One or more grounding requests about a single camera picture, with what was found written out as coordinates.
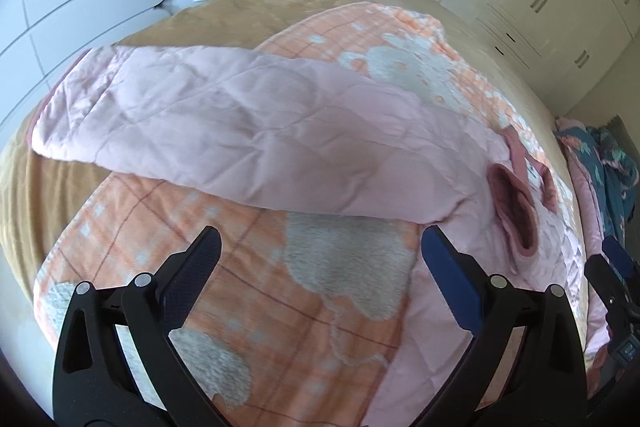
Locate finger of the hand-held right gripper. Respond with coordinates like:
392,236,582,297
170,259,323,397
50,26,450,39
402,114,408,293
585,236,640,308

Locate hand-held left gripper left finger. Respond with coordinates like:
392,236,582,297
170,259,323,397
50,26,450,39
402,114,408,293
52,226,223,427

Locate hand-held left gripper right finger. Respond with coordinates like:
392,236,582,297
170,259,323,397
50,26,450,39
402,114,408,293
415,225,586,427

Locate pink quilted jacket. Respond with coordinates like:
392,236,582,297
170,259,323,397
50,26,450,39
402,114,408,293
27,44,608,358

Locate orange printed blanket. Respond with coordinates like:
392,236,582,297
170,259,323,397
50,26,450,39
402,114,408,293
32,2,586,427

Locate teal floral duvet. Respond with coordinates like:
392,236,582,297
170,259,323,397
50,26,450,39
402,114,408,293
554,116,640,258

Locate bed with beige sheet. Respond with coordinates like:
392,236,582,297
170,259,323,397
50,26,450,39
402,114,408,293
0,0,601,427

